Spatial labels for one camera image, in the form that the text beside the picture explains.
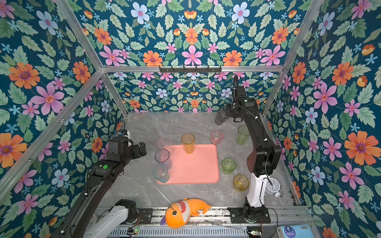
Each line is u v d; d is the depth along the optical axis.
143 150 0.69
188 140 0.90
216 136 1.04
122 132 0.64
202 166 0.91
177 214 0.66
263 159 0.50
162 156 0.80
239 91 0.66
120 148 0.56
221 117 0.85
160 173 0.84
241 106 0.59
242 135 0.93
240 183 0.84
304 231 0.66
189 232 0.77
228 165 0.90
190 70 0.94
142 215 0.74
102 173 0.49
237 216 0.73
